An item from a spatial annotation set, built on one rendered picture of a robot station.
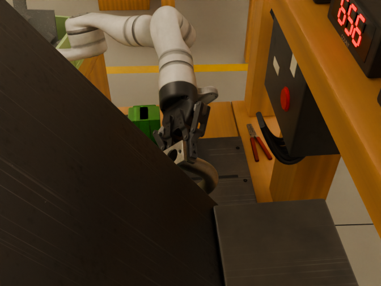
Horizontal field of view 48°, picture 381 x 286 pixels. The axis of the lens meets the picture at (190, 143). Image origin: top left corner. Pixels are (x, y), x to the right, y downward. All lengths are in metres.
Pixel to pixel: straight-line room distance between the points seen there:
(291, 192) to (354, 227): 1.34
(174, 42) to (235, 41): 2.65
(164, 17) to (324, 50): 0.50
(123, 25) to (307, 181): 0.54
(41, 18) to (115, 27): 0.71
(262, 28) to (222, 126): 0.33
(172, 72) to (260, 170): 0.51
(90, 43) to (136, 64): 2.10
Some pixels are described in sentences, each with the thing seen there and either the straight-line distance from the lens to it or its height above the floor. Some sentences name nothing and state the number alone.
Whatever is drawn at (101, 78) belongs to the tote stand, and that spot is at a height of 0.64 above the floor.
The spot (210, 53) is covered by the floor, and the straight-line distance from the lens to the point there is 3.34.
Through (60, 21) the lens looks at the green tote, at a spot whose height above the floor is 0.94.
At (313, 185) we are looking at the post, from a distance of 0.99.
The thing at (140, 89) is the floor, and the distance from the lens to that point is 2.98.
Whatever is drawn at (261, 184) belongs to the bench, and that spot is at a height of 0.88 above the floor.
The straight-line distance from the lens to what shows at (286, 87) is 0.60.
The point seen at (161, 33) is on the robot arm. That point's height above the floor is 1.33.
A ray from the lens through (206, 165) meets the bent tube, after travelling 0.77.
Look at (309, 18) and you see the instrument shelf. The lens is 0.51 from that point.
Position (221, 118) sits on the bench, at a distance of 1.37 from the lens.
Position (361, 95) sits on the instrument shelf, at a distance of 0.41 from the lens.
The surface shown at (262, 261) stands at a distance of 0.62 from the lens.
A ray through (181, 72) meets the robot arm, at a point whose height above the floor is 1.31.
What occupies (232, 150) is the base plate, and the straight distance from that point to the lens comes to 1.24.
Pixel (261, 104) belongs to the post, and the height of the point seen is 0.93.
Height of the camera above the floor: 1.77
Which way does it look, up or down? 44 degrees down
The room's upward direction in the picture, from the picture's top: straight up
